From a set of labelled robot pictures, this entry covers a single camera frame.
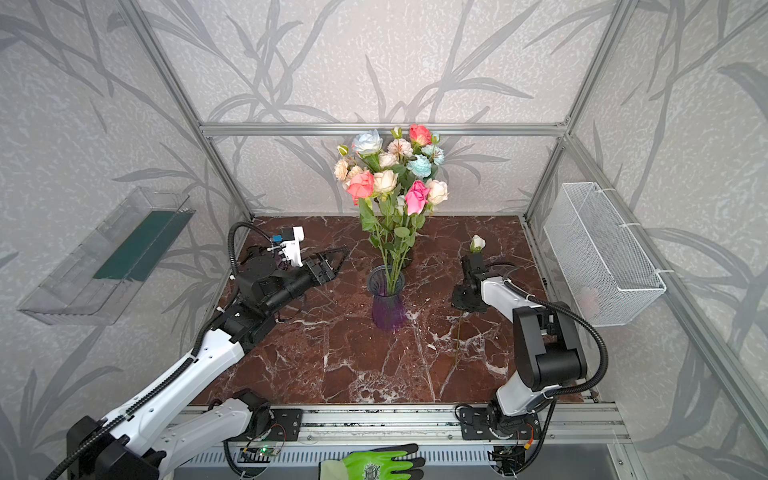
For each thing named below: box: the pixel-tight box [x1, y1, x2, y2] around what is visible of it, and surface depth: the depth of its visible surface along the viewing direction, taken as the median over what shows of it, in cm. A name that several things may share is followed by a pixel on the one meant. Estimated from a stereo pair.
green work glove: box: [318, 443, 426, 480], surface depth 69 cm
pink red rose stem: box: [409, 124, 433, 155], surface depth 88 cm
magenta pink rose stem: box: [392, 180, 430, 295], surface depth 64 cm
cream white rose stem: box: [398, 179, 449, 295], surface depth 72 cm
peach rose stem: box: [334, 157, 365, 183], surface depth 83 cm
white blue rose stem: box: [352, 129, 383, 173], surface depth 75 cm
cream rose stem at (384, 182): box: [373, 170, 395, 295], surface depth 72 cm
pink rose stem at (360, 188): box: [348, 170, 391, 295], surface depth 68 cm
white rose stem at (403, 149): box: [387, 138, 413, 172], surface depth 84 cm
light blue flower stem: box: [407, 144, 445, 178], surface depth 86 cm
